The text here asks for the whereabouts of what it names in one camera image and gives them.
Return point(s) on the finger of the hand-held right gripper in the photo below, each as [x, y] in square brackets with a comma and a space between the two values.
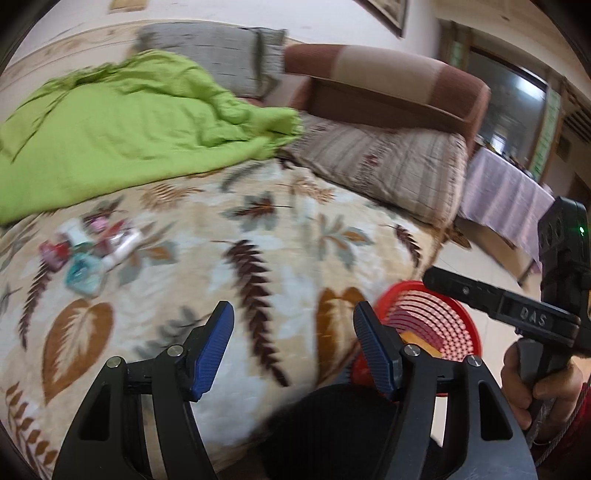
[461, 288]

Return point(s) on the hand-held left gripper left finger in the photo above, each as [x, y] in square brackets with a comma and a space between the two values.
[214, 350]

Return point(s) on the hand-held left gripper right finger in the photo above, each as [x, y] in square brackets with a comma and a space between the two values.
[374, 350]

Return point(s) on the red mesh basket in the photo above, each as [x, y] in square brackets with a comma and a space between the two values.
[434, 318]

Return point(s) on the silver foil packet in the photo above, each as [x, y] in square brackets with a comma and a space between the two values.
[114, 233]

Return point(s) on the purple paper ball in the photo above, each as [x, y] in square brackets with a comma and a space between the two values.
[97, 225]

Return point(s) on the white tissue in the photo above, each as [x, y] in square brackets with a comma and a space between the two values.
[74, 233]

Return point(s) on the person's right forearm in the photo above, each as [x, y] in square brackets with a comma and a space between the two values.
[572, 443]

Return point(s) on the person's right hand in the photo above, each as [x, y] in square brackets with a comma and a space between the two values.
[558, 392]

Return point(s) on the brown patterned slippers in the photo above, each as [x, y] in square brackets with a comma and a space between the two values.
[458, 236]

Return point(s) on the table with purple cloth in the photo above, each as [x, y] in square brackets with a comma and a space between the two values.
[498, 194]

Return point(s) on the wooden lattice panel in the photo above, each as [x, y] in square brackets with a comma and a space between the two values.
[575, 127]

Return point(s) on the leaf printed blanket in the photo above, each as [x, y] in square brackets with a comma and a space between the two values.
[277, 221]

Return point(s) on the striped pillow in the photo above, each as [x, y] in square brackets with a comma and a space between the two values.
[383, 166]

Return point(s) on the wooden framed glass door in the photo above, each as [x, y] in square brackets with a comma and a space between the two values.
[503, 106]

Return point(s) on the green quilt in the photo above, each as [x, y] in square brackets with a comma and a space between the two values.
[115, 134]

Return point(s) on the grey pillow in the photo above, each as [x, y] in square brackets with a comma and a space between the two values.
[217, 55]

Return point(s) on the framed wall picture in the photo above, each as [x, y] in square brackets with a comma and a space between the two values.
[388, 11]

